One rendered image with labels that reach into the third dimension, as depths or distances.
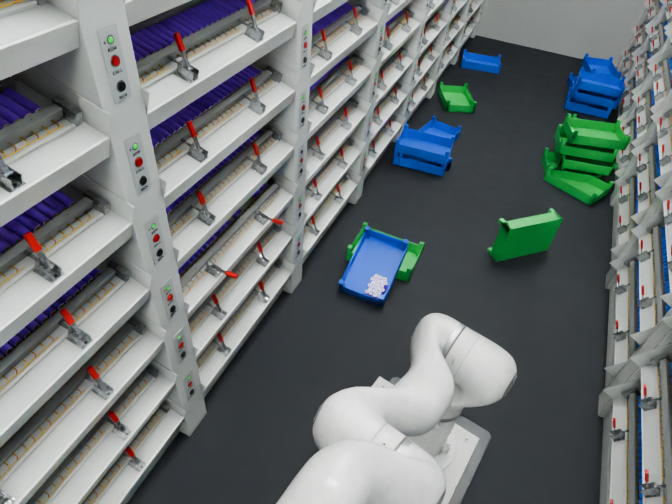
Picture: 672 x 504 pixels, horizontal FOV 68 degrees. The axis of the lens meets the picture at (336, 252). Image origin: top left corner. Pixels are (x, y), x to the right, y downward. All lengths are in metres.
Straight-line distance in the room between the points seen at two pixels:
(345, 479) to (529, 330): 1.65
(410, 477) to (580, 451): 1.28
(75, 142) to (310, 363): 1.23
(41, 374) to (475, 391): 0.85
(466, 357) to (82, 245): 0.78
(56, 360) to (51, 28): 0.60
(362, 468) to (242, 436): 1.11
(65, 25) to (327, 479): 0.71
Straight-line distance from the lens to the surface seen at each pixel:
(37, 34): 0.84
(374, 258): 2.19
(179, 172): 1.18
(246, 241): 1.56
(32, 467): 1.25
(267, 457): 1.72
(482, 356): 1.09
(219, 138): 1.29
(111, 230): 1.06
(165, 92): 1.08
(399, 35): 2.61
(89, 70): 0.92
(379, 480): 0.71
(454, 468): 1.42
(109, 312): 1.17
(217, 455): 1.74
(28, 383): 1.11
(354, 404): 0.82
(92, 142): 0.95
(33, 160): 0.92
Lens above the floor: 1.57
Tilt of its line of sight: 43 degrees down
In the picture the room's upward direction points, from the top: 6 degrees clockwise
